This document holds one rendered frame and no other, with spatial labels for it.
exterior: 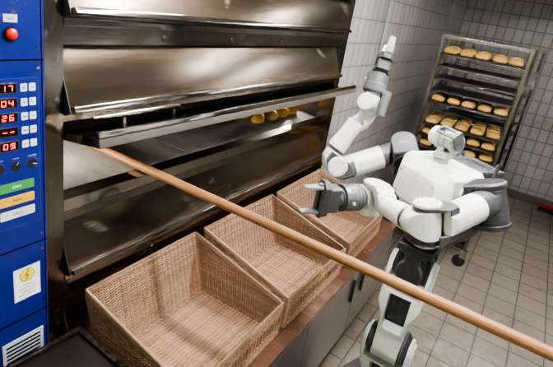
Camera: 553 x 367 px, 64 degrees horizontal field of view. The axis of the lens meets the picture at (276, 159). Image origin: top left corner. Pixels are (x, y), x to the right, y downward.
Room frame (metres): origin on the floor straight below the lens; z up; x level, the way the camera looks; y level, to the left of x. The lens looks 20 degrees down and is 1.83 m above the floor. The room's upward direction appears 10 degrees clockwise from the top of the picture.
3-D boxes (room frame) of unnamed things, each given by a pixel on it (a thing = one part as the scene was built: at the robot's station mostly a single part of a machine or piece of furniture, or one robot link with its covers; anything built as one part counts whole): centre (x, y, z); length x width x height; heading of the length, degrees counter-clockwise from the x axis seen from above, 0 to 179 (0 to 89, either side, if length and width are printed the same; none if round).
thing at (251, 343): (1.32, 0.21, 0.72); 0.56 x 0.49 x 0.28; 152
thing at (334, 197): (1.31, -0.21, 1.27); 0.12 x 0.10 x 0.13; 116
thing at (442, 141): (1.48, -0.56, 1.46); 0.10 x 0.07 x 0.09; 26
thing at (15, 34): (1.01, 0.64, 1.67); 0.03 x 0.02 x 0.06; 151
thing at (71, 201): (1.96, 0.19, 1.16); 1.80 x 0.06 x 0.04; 151
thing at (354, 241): (2.36, -0.36, 0.72); 0.56 x 0.49 x 0.28; 152
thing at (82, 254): (1.95, 0.17, 1.02); 1.79 x 0.11 x 0.19; 151
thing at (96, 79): (1.95, 0.17, 1.54); 1.79 x 0.11 x 0.19; 151
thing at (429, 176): (1.51, -0.62, 1.26); 0.34 x 0.30 x 0.36; 26
